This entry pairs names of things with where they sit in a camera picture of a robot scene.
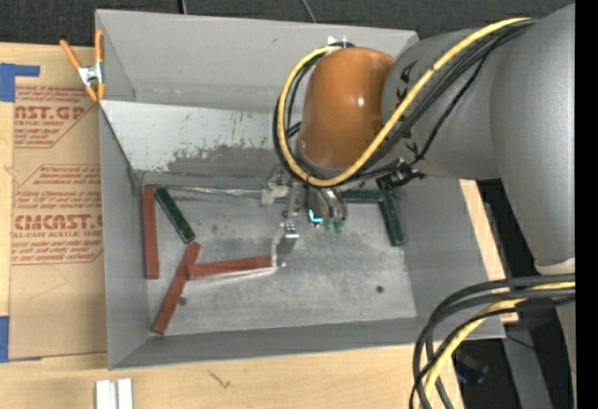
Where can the black cylinder on white bracket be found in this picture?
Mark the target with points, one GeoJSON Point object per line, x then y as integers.
{"type": "Point", "coordinates": [402, 174]}

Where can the grey metal bin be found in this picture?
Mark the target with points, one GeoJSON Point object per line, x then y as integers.
{"type": "Point", "coordinates": [243, 300]}

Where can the dark green flat block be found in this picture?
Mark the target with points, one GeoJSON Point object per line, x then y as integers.
{"type": "Point", "coordinates": [364, 196]}
{"type": "Point", "coordinates": [175, 215]}
{"type": "Point", "coordinates": [392, 220]}

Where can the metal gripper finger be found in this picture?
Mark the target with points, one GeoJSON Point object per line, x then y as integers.
{"type": "Point", "coordinates": [283, 246]}
{"type": "Point", "coordinates": [279, 180]}

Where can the brown cardboard board red print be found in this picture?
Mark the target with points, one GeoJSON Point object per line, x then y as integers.
{"type": "Point", "coordinates": [56, 192]}

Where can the red-brown flat block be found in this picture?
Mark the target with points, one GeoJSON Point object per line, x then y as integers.
{"type": "Point", "coordinates": [150, 234]}
{"type": "Point", "coordinates": [177, 286]}
{"type": "Point", "coordinates": [229, 266]}

